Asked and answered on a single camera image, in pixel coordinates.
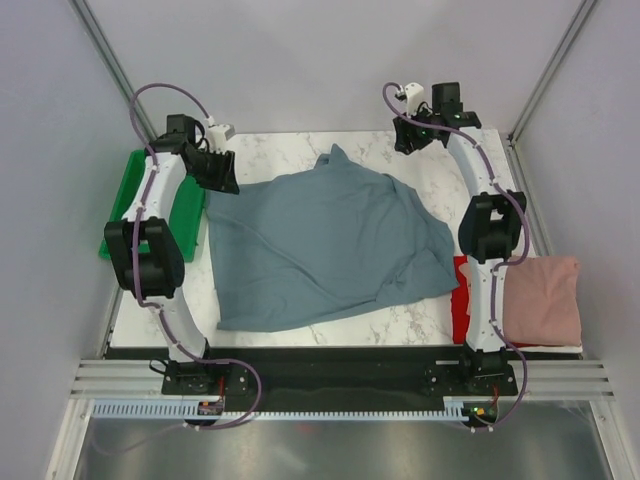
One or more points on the aluminium front frame rail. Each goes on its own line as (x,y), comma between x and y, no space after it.
(547,380)

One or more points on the light blue cable duct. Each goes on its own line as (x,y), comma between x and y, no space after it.
(194,410)

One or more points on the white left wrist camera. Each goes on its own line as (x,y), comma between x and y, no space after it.
(217,135)

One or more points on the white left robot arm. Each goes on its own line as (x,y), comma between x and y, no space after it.
(146,258)

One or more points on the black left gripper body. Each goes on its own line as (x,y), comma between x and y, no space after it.
(206,164)

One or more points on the white folded t shirt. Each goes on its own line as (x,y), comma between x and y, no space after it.
(573,350)

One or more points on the aluminium right corner post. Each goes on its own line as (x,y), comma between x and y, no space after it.
(570,36)

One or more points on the aluminium left corner post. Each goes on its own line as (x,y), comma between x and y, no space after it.
(91,26)

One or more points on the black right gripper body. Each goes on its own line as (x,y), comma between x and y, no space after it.
(418,134)

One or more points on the blue grey t shirt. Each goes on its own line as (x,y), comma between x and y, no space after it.
(336,241)

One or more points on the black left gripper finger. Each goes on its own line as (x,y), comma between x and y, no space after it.
(226,177)
(208,182)

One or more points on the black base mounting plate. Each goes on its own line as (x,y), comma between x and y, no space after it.
(342,380)

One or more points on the aluminium corner post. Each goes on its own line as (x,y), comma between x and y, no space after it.
(570,36)
(91,26)

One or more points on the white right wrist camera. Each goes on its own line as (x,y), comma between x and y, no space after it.
(413,96)

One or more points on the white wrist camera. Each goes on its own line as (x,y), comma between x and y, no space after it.
(217,135)
(413,96)

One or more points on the pink folded t shirt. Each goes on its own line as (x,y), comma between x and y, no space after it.
(540,302)

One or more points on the red folded t shirt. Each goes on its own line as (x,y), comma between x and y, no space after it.
(459,310)

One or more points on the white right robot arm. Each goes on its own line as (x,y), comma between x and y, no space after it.
(493,225)

